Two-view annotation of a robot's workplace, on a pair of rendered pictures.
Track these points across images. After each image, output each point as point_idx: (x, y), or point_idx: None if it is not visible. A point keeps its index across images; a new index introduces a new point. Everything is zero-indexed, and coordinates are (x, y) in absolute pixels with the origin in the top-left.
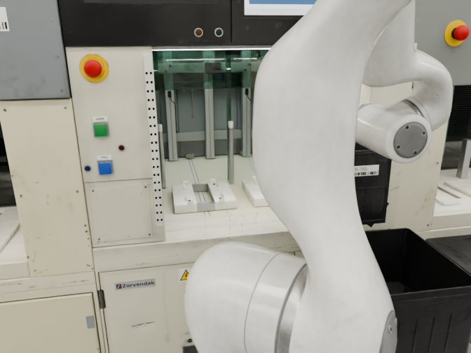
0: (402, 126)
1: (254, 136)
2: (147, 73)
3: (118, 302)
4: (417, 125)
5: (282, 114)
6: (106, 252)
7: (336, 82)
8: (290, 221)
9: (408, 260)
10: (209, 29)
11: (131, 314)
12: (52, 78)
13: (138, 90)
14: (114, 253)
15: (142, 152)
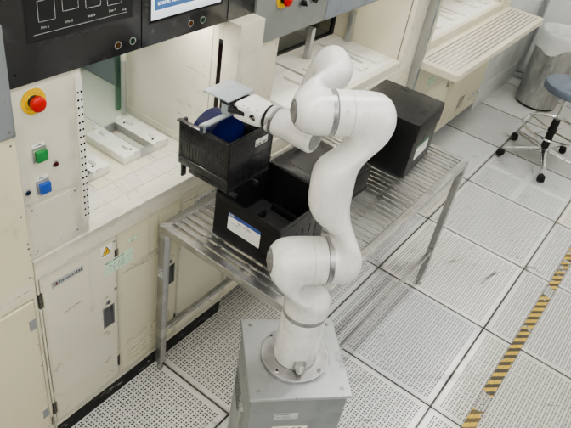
0: (313, 135)
1: (319, 201)
2: (78, 92)
3: (54, 297)
4: None
5: (337, 195)
6: (45, 259)
7: (354, 180)
8: (336, 230)
9: (270, 183)
10: (125, 40)
11: (65, 302)
12: (2, 124)
13: (69, 109)
14: (51, 257)
15: (72, 161)
